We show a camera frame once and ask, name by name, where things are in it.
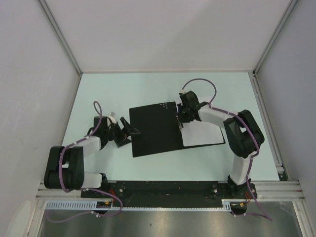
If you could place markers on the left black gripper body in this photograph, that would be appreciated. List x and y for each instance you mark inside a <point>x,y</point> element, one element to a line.
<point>115,131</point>

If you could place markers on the left aluminium corner post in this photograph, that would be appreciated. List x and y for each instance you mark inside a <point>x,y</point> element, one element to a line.
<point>59,35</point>

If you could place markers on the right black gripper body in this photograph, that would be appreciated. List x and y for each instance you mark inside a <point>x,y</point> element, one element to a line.
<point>183,114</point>

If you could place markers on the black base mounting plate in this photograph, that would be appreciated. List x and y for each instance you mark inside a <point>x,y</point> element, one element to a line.
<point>172,192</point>

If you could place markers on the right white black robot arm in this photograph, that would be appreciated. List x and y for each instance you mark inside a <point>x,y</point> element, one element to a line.
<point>242,131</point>

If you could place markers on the aluminium front frame rail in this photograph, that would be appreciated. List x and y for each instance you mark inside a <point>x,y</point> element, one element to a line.
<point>266,191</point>

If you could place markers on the printed paper sheet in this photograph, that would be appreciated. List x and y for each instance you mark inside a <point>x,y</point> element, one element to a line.
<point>199,133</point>

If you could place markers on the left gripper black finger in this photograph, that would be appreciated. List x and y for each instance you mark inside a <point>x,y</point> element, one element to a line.
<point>128,129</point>
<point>122,140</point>

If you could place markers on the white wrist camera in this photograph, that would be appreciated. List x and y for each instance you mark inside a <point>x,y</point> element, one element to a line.
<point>182,92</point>
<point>111,117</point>

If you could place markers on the black clip folder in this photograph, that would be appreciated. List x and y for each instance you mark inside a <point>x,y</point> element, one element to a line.
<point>160,131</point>

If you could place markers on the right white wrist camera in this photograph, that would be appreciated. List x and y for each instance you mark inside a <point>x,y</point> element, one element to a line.
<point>182,92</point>

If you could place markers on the right aluminium side rail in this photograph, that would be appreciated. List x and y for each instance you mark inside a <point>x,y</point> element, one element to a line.
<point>280,166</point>

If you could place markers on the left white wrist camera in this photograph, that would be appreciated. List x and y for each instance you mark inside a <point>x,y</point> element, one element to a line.
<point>111,117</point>

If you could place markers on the right aluminium corner post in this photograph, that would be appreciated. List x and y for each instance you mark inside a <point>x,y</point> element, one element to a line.
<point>275,35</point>

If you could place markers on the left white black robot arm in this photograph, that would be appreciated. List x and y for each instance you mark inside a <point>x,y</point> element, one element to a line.
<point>65,167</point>

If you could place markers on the aluminium corner post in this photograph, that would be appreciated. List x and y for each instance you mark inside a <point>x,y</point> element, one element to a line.
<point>275,35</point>
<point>59,35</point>

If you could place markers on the grey slotted cable duct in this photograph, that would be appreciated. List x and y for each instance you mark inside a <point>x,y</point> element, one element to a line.
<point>220,205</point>

